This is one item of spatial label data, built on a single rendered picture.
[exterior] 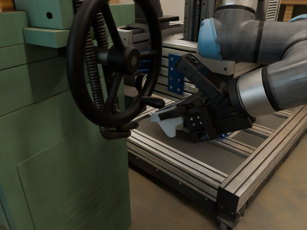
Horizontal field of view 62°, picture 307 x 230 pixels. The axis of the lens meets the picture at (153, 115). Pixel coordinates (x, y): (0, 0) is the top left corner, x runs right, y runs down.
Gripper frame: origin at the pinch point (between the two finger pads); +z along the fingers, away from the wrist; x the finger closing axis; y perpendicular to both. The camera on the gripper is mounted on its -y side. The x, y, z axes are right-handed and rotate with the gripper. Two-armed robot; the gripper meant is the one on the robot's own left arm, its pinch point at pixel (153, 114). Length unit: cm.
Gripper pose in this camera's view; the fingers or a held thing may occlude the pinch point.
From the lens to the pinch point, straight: 56.0
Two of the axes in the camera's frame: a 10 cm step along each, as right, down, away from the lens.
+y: 4.3, 8.9, 1.5
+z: -7.4, 2.5, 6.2
